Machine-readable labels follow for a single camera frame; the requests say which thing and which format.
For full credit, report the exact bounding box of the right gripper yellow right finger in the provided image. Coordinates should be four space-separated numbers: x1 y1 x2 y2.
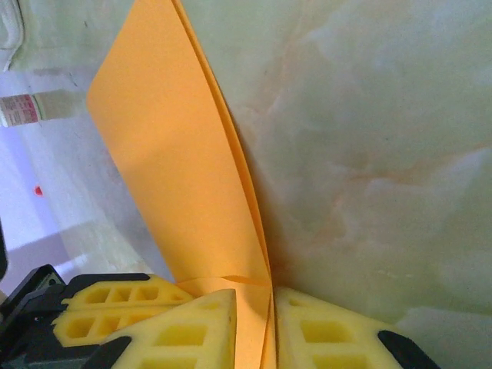
274 285 442 369

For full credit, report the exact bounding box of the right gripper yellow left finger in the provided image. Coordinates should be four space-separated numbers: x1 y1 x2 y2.
95 288 238 369

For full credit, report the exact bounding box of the orange paper sheet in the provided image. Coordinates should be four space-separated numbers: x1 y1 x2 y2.
86 0 278 369

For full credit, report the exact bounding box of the small white bottle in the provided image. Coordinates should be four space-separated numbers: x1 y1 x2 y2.
0 89 77 129

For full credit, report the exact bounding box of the white plastic storage box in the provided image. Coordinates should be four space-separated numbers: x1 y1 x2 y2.
0 0 26 72

